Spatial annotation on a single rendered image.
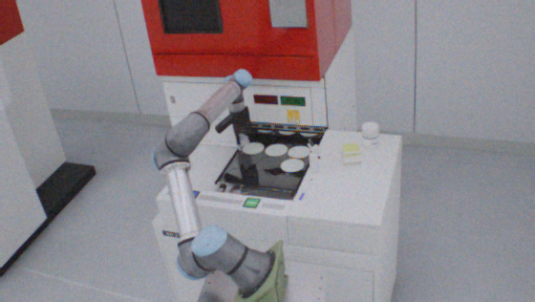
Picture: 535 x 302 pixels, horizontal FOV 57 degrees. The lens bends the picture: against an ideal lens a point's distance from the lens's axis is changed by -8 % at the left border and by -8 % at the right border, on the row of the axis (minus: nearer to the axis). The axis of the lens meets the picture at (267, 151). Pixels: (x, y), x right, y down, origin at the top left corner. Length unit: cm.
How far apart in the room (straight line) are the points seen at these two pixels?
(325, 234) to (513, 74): 229
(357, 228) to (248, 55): 91
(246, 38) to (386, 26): 165
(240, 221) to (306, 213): 27
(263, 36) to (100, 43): 270
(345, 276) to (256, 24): 109
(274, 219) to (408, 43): 213
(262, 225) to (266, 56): 73
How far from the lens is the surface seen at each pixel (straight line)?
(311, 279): 191
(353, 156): 216
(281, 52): 228
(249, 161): 240
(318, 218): 193
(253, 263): 172
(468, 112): 400
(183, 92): 263
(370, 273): 206
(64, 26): 497
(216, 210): 207
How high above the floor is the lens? 220
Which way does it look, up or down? 32 degrees down
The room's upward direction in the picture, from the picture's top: 7 degrees counter-clockwise
